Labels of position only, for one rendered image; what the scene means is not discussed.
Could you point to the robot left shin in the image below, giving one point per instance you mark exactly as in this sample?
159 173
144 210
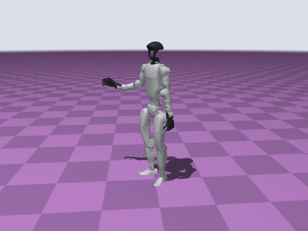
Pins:
161 161

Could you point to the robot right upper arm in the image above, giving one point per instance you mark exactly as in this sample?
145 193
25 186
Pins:
139 83

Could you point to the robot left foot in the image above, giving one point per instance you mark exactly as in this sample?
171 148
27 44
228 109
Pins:
160 181

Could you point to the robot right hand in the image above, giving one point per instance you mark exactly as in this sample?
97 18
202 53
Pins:
109 82

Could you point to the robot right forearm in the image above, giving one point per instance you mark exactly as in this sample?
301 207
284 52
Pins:
125 87

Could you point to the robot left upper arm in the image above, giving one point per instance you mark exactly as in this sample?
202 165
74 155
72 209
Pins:
165 74

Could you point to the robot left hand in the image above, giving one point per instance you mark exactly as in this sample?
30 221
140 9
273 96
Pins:
170 123

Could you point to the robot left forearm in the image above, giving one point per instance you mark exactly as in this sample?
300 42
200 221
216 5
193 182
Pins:
167 102

